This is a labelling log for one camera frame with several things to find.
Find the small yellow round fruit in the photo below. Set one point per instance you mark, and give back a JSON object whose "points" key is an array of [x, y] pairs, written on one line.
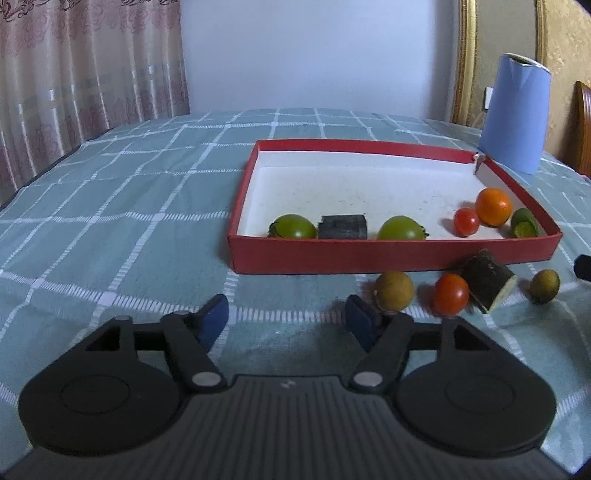
{"points": [[394, 290], [545, 286]]}

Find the green tomato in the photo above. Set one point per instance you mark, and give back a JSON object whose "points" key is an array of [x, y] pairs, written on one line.
{"points": [[293, 227], [400, 229]]}

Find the orange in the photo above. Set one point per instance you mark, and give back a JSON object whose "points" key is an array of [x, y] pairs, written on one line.
{"points": [[494, 206]]}

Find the dark sugarcane piece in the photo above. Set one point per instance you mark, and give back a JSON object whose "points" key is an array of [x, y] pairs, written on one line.
{"points": [[341, 227], [485, 279]]}

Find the blue electric kettle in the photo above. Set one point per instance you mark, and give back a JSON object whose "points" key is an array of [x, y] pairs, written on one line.
{"points": [[512, 120]]}

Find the gold arched wall frame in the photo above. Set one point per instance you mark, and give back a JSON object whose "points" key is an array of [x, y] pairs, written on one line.
{"points": [[464, 69]]}

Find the red cardboard box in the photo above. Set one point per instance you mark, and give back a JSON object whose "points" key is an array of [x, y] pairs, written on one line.
{"points": [[369, 258]]}

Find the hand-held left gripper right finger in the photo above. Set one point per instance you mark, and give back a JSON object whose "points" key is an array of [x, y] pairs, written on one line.
{"points": [[360, 318]]}

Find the white wall socket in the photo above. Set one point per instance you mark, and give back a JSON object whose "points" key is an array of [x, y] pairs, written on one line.
{"points": [[489, 98]]}

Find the pink patterned curtain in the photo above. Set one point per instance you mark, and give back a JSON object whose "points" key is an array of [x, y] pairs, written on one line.
{"points": [[83, 69]]}

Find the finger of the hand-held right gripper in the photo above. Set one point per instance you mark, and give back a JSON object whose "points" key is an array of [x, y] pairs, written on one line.
{"points": [[584, 267]]}

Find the green cucumber piece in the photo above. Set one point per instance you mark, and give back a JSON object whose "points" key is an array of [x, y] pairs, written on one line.
{"points": [[524, 224]]}

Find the wooden chair back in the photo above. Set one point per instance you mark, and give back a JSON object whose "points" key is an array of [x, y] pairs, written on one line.
{"points": [[584, 129]]}

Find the red cherry tomato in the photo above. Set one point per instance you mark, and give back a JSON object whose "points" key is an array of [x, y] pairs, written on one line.
{"points": [[466, 222], [451, 294]]}

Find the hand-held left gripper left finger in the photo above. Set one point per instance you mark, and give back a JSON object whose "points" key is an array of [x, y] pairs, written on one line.
{"points": [[214, 316]]}

